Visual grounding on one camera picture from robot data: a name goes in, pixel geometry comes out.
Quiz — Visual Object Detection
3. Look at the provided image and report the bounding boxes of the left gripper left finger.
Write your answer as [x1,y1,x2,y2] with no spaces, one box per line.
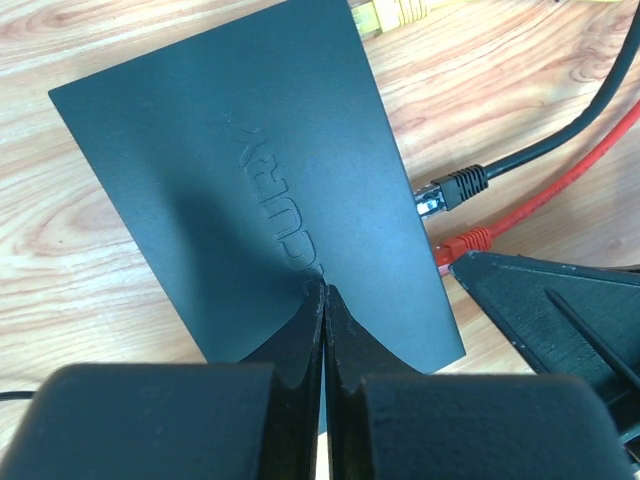
[1,285,324,479]

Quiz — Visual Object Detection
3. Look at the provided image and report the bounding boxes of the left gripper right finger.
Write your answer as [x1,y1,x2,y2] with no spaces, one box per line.
[324,287,632,479]

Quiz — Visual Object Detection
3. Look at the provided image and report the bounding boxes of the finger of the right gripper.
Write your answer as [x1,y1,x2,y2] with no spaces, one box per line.
[450,252,639,444]

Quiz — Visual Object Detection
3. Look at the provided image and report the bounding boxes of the red ethernet cable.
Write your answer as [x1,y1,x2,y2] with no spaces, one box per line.
[434,104,640,277]

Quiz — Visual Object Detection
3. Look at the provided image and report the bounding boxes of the black ethernet cable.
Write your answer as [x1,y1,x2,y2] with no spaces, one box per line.
[412,0,640,221]

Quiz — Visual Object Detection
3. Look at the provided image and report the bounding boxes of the black network switch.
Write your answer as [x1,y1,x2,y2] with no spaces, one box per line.
[50,1,465,373]

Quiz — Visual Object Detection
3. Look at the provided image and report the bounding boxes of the yellow ethernet cable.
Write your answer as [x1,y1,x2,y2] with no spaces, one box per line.
[349,0,631,39]

